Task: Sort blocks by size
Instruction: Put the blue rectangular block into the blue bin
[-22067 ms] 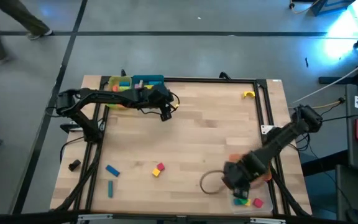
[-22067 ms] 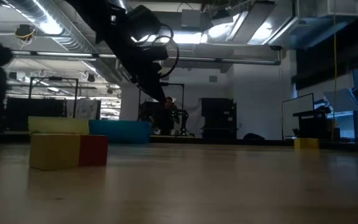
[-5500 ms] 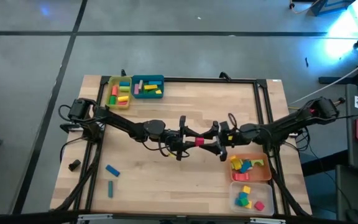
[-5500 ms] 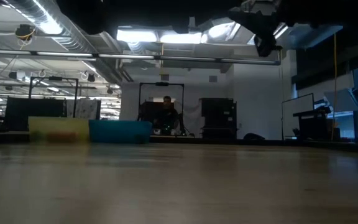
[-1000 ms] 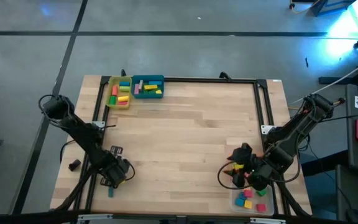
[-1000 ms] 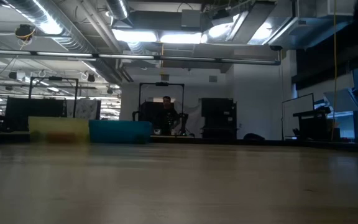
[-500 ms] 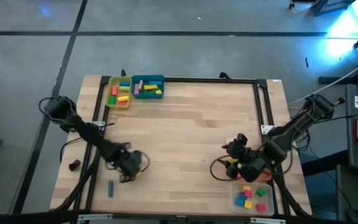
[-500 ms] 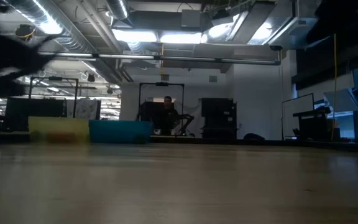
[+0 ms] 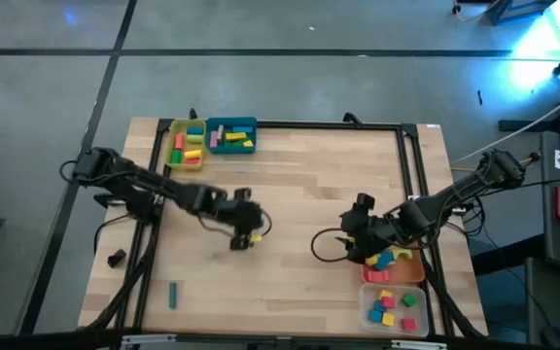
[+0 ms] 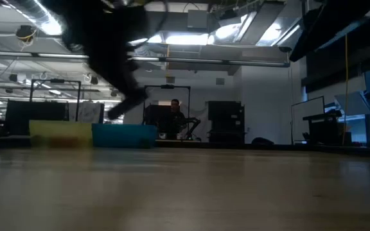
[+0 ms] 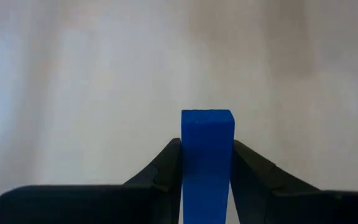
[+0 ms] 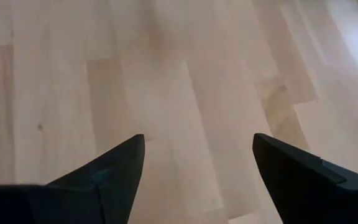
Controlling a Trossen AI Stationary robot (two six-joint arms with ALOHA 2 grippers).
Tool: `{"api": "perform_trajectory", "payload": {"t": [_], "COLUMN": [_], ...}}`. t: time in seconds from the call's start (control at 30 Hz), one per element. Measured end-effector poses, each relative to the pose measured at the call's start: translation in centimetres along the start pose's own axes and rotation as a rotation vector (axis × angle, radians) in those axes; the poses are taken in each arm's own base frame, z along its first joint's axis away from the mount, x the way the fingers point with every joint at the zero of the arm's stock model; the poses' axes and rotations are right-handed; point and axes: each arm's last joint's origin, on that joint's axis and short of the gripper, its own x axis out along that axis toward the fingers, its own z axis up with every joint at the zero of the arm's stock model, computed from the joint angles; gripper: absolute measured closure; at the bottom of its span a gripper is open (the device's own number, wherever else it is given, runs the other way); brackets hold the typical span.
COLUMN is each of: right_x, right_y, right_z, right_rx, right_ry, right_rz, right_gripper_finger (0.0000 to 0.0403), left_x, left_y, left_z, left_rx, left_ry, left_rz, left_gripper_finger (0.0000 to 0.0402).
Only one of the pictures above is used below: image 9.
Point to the blue plastic bin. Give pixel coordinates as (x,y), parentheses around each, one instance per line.
(231,120)

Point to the red cylinder block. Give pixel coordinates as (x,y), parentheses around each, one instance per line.
(191,162)

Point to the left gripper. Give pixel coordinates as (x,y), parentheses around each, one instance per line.
(238,216)

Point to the yellow long block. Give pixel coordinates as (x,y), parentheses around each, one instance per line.
(235,136)

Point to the black frame clamp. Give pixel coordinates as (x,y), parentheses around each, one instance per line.
(193,115)
(352,118)

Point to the orange cylinder block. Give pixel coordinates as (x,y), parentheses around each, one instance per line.
(179,141)

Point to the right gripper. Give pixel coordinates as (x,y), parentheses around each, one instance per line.
(374,231)

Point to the yellow cylinder block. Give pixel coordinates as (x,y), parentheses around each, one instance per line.
(192,154)

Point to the small black clamp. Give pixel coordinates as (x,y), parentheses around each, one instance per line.
(116,258)

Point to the teal long block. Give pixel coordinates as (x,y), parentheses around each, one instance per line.
(173,295)

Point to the green wedge block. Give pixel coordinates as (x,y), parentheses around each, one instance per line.
(237,144)

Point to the blue cylinder block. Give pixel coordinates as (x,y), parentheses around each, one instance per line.
(195,130)

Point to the orange plastic bin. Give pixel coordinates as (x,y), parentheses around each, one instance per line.
(413,274)

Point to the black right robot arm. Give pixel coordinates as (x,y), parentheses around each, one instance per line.
(455,192)

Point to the silver crossbar bracket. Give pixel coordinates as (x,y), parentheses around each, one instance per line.
(418,345)
(149,339)

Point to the pale pink long block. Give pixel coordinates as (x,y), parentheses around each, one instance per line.
(220,131)

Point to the yellow plastic bin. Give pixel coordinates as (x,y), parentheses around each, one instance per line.
(178,125)

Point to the green cube block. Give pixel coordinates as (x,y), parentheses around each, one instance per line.
(409,300)

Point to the blue long block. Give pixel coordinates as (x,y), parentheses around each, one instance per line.
(243,129)

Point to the black rig crossbar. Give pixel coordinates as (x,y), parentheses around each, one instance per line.
(42,340)

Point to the metal frame bracket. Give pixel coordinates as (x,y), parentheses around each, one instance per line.
(413,197)

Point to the black stand foot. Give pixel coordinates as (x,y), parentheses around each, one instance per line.
(542,125)

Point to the green cylinder block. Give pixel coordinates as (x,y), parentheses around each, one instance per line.
(176,156)

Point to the yellow cube block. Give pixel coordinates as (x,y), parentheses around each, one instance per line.
(385,293)
(388,319)

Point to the black aluminium rig frame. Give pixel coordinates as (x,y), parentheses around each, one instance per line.
(309,124)

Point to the yellow-green arch block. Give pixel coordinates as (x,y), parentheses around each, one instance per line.
(401,250)

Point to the yellow-green cylinder block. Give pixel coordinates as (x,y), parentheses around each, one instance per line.
(195,139)

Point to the clear plastic bin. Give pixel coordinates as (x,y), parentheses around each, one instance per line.
(367,294)

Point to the yellow wedge block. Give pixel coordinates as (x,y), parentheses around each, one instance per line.
(248,143)

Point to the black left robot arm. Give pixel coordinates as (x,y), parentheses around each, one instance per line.
(134,182)

